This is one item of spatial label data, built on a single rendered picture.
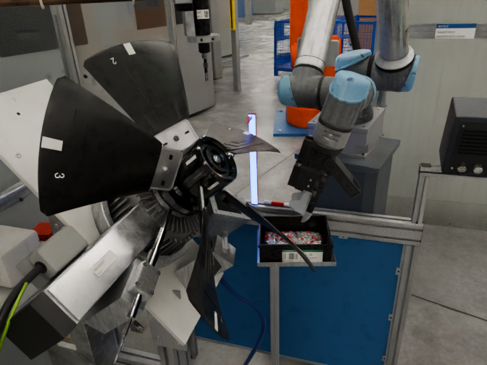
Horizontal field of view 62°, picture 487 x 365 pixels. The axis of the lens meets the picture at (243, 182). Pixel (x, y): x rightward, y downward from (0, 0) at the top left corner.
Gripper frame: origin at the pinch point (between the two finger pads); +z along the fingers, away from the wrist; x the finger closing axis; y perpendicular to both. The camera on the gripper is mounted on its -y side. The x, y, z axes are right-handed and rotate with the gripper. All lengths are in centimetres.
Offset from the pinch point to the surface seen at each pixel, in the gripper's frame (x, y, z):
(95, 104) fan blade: 28, 41, -23
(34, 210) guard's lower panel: -8, 85, 42
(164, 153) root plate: 17.5, 31.7, -12.6
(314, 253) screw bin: -12.9, -6.4, 18.2
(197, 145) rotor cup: 12.8, 26.9, -14.5
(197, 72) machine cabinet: -409, 183, 103
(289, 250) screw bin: -11.2, 0.6, 19.0
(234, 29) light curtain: -541, 186, 60
